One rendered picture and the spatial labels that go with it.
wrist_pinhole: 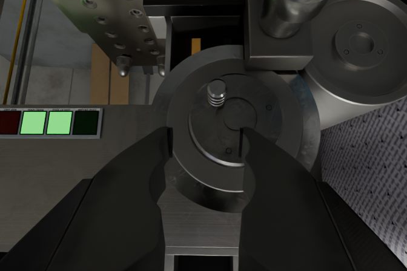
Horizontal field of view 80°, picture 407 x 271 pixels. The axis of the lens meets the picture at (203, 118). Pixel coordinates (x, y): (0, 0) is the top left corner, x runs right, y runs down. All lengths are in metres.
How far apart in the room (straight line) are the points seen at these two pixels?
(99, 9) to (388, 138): 0.45
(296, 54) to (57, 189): 0.55
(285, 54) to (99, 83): 2.62
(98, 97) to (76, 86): 0.78
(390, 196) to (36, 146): 0.64
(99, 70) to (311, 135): 2.65
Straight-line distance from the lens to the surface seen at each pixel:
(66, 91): 3.52
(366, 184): 0.38
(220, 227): 0.55
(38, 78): 3.70
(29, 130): 0.67
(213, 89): 0.17
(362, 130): 0.38
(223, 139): 0.19
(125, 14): 0.47
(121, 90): 2.66
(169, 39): 0.25
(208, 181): 0.20
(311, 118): 0.23
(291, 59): 0.21
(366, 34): 0.28
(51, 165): 0.64
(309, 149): 0.22
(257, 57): 0.20
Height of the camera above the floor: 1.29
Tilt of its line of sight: 13 degrees down
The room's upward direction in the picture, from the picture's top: 180 degrees counter-clockwise
